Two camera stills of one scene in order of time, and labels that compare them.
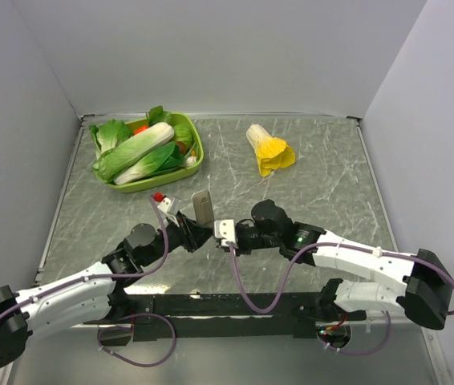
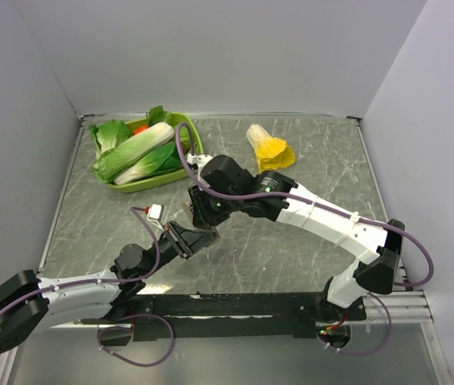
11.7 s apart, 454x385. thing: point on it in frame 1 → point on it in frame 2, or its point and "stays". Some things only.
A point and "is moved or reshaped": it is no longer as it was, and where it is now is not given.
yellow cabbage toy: [272, 152] stays
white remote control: [204, 208] is moved or reshaped
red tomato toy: [140, 129] stays
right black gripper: [240, 247] → [204, 216]
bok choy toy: [164, 160] stays
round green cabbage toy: [183, 132] stays
